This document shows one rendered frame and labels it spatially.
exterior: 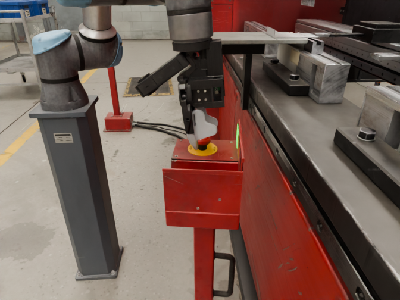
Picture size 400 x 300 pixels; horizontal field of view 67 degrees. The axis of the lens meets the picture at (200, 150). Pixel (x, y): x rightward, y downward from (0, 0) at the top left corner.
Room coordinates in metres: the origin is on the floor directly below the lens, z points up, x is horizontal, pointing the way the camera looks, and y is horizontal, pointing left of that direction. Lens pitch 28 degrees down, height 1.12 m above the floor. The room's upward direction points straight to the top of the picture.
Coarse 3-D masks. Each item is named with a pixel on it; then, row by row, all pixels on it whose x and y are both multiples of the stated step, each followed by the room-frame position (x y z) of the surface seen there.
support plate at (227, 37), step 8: (216, 32) 1.02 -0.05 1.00; (224, 32) 1.02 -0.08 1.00; (232, 32) 1.02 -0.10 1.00; (240, 32) 1.02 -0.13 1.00; (248, 32) 1.02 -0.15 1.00; (256, 32) 1.02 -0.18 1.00; (264, 32) 1.02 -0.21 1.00; (280, 32) 1.02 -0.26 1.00; (288, 32) 1.02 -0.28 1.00; (224, 40) 0.85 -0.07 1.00; (232, 40) 0.85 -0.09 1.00; (240, 40) 0.85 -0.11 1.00; (248, 40) 0.85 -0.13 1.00; (256, 40) 0.86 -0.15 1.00; (264, 40) 0.86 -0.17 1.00; (272, 40) 0.86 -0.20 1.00; (280, 40) 0.86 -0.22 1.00; (288, 40) 0.86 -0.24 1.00; (296, 40) 0.86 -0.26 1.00; (304, 40) 0.86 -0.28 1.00
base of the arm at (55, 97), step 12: (48, 84) 0.93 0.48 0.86; (60, 84) 0.94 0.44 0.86; (72, 84) 0.96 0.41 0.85; (48, 96) 0.93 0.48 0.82; (60, 96) 0.92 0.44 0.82; (72, 96) 0.95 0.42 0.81; (84, 96) 0.98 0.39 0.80; (48, 108) 0.92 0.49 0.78; (60, 108) 0.92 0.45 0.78; (72, 108) 0.93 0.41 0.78
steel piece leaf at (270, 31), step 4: (268, 28) 0.97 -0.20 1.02; (268, 32) 0.96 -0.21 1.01; (272, 32) 0.92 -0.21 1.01; (272, 36) 0.92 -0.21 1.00; (276, 36) 0.91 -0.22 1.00; (280, 36) 0.91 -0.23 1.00; (284, 36) 0.91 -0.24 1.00; (288, 36) 0.91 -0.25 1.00; (292, 36) 0.91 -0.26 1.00; (296, 36) 0.91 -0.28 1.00; (300, 36) 0.91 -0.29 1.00; (304, 36) 0.91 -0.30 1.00
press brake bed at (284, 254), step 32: (224, 64) 1.64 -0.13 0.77; (224, 96) 1.54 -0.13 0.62; (224, 128) 1.49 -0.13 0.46; (256, 128) 0.81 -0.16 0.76; (256, 160) 0.77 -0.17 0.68; (288, 160) 0.53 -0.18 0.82; (256, 192) 0.73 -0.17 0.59; (288, 192) 0.50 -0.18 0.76; (256, 224) 0.70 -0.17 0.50; (288, 224) 0.47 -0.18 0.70; (320, 224) 0.36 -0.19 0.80; (256, 256) 0.66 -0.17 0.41; (288, 256) 0.44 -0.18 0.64; (320, 256) 0.33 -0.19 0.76; (352, 256) 0.28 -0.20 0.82; (256, 288) 0.63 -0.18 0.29; (288, 288) 0.41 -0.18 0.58; (320, 288) 0.31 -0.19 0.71; (352, 288) 0.25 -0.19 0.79
